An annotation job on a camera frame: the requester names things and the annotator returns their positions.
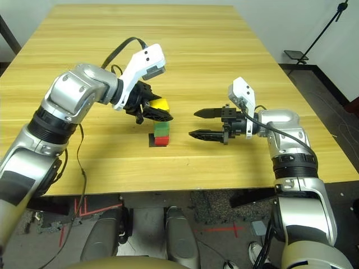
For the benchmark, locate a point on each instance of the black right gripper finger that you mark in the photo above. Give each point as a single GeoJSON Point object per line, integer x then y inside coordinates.
{"type": "Point", "coordinates": [209, 113]}
{"type": "Point", "coordinates": [207, 135]}

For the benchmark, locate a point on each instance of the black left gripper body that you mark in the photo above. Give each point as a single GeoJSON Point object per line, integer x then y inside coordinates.
{"type": "Point", "coordinates": [137, 98]}

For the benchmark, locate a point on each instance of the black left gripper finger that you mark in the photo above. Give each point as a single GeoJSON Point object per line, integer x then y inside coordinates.
{"type": "Point", "coordinates": [158, 116]}
{"type": "Point", "coordinates": [155, 97]}

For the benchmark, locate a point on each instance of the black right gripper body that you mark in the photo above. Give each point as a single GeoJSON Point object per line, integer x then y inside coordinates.
{"type": "Point", "coordinates": [235, 123]}

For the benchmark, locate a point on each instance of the yellow wooden block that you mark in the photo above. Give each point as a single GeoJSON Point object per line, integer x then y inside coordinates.
{"type": "Point", "coordinates": [161, 105]}

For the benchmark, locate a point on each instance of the green wooden block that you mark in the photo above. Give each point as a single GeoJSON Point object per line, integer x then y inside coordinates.
{"type": "Point", "coordinates": [162, 129]}

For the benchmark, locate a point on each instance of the red wooden block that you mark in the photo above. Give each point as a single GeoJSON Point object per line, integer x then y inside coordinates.
{"type": "Point", "coordinates": [161, 141]}

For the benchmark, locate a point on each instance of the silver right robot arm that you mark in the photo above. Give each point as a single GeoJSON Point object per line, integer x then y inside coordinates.
{"type": "Point", "coordinates": [286, 123]}

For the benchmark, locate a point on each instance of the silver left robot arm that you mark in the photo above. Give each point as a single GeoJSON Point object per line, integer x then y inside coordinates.
{"type": "Point", "coordinates": [73, 89]}

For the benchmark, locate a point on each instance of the black square pad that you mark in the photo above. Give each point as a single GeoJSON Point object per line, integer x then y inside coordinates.
{"type": "Point", "coordinates": [151, 140]}

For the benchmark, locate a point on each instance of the black tripod stand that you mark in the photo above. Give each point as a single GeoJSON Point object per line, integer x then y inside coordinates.
{"type": "Point", "coordinates": [296, 54]}

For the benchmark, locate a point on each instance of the grey robot right leg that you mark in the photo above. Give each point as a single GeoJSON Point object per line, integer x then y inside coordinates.
{"type": "Point", "coordinates": [182, 238]}

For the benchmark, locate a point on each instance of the grey robot leg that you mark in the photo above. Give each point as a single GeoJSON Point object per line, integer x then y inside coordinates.
{"type": "Point", "coordinates": [102, 235]}
{"type": "Point", "coordinates": [182, 238]}

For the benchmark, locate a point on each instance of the small grey box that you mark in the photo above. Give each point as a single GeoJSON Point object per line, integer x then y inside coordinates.
{"type": "Point", "coordinates": [258, 228]}

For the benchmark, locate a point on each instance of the dark red furniture piece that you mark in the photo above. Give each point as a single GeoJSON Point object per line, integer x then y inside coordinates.
{"type": "Point", "coordinates": [354, 104]}

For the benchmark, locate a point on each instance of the white sneaker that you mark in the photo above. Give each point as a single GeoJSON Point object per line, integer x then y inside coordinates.
{"type": "Point", "coordinates": [256, 252]}
{"type": "Point", "coordinates": [230, 264]}

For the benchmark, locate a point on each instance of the grey robot left leg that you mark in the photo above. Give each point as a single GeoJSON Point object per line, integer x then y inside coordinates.
{"type": "Point", "coordinates": [102, 235]}

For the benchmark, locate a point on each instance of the wooden side table black legs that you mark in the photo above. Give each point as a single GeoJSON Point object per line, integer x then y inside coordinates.
{"type": "Point", "coordinates": [9, 36]}

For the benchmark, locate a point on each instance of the khaki robot torso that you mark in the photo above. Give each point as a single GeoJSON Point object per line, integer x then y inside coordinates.
{"type": "Point", "coordinates": [126, 263]}

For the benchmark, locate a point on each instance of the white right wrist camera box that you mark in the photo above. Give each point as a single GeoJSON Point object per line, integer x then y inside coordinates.
{"type": "Point", "coordinates": [244, 92]}

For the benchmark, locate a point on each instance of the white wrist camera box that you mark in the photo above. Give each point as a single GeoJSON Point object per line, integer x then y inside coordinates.
{"type": "Point", "coordinates": [244, 92]}
{"type": "Point", "coordinates": [140, 61]}

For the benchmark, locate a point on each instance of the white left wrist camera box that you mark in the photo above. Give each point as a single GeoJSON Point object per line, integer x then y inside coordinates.
{"type": "Point", "coordinates": [140, 61]}

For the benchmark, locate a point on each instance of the black table frame beam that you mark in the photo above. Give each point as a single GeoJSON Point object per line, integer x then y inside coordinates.
{"type": "Point", "coordinates": [252, 197]}
{"type": "Point", "coordinates": [50, 206]}

